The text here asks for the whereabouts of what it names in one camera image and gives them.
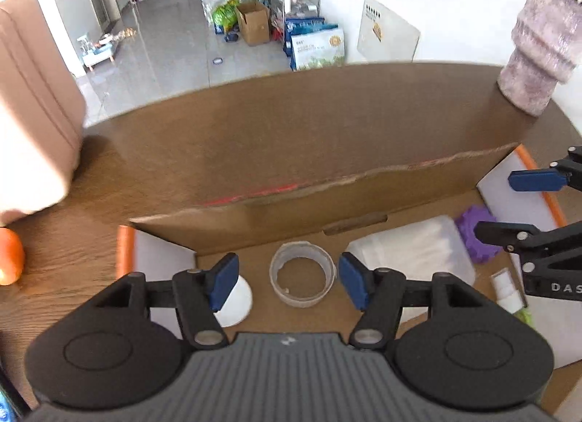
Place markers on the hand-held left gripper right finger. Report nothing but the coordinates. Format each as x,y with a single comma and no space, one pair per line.
354,283

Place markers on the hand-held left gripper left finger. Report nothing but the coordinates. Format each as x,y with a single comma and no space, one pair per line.
223,281

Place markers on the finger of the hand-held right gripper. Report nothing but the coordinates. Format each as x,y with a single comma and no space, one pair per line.
500,233
532,179

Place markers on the white round lid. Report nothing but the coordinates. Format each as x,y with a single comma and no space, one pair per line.
238,303

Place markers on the purple ribbed ball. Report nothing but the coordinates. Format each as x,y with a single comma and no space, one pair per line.
466,233

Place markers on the small white green tube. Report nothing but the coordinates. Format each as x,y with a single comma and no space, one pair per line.
504,285

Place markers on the clear tape roll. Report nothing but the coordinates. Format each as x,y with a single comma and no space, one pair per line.
300,300

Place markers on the clear plastic bag of swabs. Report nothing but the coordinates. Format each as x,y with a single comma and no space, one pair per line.
409,244

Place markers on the red cardboard box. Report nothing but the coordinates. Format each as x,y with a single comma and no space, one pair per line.
318,140

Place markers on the pink textured vase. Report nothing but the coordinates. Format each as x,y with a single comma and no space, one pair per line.
541,49

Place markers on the white board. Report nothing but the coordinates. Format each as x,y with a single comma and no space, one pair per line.
386,35

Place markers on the orange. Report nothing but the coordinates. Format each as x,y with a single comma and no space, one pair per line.
9,258

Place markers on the blue and white carton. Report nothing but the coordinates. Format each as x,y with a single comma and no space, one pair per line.
318,49

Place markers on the pink hard-shell suitcase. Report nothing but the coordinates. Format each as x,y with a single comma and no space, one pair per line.
36,108

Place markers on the small white toy table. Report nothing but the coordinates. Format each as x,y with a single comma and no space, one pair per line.
97,56

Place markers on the open brown carton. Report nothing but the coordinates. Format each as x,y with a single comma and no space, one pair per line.
254,24

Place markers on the green produce bag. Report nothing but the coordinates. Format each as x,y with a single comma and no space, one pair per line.
226,12

